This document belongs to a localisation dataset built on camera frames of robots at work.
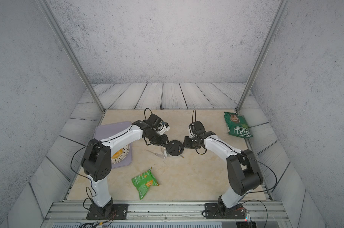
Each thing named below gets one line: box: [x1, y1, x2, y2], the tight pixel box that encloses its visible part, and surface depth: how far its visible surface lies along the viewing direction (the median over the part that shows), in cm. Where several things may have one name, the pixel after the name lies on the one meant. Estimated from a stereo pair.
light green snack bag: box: [131, 166, 160, 200], surface depth 80 cm
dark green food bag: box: [224, 112, 254, 138], surface depth 108 cm
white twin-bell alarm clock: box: [163, 140, 185, 160], surface depth 93 cm
